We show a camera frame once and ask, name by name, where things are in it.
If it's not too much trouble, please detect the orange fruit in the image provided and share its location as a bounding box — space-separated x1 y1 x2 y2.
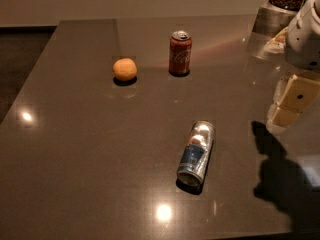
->
112 58 137 82

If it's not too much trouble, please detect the red coca-cola can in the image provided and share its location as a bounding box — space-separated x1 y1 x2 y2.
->
169 30 192 77

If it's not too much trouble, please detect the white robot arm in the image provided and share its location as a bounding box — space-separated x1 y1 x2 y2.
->
264 0 320 128

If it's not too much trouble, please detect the silver blue redbull can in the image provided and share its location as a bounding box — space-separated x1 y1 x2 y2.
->
176 121 215 187

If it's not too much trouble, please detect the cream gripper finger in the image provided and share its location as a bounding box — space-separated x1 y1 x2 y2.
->
269 106 299 127
278 75 320 112

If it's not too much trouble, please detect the coffee bean jar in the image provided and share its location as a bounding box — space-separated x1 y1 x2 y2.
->
247 0 305 57

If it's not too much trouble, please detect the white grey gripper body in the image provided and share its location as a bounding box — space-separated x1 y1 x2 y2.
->
284 14 320 71

